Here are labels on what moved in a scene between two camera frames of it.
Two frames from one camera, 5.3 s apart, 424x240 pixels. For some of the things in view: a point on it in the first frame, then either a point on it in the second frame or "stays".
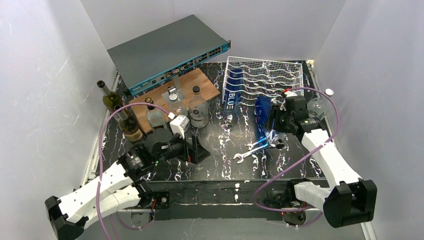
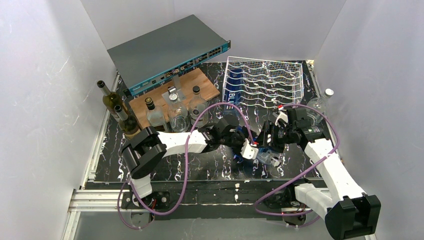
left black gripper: x=192 y=149 to x=239 y=142
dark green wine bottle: x=129 y=126 stays
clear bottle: x=317 y=107 stays
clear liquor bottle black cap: x=198 y=109 stays
